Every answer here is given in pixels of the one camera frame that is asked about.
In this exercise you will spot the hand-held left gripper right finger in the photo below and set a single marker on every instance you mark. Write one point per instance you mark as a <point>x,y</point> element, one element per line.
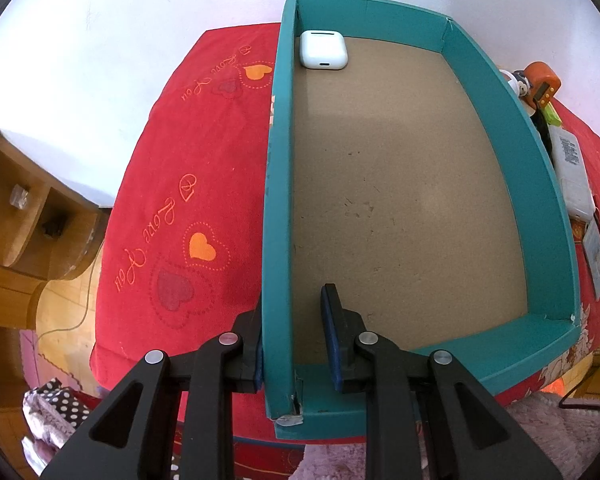
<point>330,342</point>

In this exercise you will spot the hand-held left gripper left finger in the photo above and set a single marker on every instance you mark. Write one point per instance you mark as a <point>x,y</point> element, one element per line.
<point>257,366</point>

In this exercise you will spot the teal cardboard box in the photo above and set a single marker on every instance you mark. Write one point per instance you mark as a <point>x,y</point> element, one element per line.
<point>405,185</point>

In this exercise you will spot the white power adapter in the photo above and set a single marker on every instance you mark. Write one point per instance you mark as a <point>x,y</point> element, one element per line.
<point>572,170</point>

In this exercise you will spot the white bottle with orange label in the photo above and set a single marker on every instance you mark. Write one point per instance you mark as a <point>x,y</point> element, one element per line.
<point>505,75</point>

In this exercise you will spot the orange digital timer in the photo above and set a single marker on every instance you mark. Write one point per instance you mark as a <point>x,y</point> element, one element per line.
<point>542,80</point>

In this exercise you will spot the polka dot cloth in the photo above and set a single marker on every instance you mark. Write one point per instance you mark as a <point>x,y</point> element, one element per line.
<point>55,405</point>

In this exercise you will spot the pink fluffy rug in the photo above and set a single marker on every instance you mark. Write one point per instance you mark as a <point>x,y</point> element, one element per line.
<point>530,420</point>

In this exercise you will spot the red printed blanket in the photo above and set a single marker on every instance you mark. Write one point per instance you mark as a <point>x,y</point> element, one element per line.
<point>180,160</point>

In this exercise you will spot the wooden shelf unit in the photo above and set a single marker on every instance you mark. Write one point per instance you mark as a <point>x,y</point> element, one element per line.
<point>10,240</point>

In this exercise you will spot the small pale card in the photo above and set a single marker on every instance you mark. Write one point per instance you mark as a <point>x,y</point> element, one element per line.
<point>594,255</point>

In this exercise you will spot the small white charger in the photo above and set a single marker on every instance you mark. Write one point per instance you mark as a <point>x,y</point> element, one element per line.
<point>324,50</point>

